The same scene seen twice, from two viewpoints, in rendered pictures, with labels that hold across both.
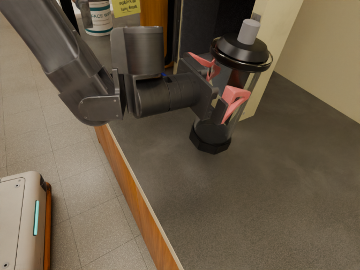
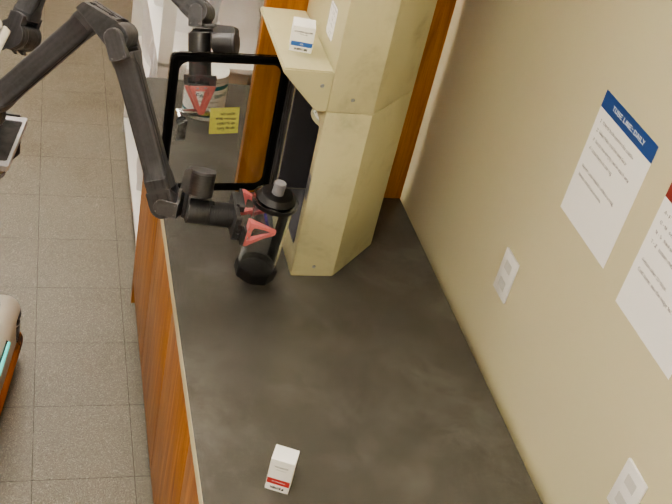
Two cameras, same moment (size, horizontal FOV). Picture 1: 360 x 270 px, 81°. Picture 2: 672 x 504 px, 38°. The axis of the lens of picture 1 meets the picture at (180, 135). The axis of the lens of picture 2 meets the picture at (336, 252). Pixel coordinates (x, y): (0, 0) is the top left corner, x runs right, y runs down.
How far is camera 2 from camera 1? 1.92 m
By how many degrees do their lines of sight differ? 15
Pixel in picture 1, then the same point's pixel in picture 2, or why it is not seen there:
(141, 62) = (196, 189)
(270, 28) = (324, 187)
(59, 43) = (157, 169)
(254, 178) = (280, 319)
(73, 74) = (158, 185)
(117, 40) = (187, 175)
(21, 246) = not seen: outside the picture
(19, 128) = not seen: outside the picture
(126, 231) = (124, 462)
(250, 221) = (251, 340)
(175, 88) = (215, 210)
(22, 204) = not seen: outside the picture
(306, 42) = (448, 211)
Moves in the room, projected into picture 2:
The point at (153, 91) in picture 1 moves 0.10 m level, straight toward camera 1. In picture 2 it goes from (199, 207) to (184, 231)
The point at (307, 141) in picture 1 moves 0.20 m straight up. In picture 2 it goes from (370, 316) to (388, 251)
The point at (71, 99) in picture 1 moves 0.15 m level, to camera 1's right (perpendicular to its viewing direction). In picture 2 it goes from (151, 198) to (210, 223)
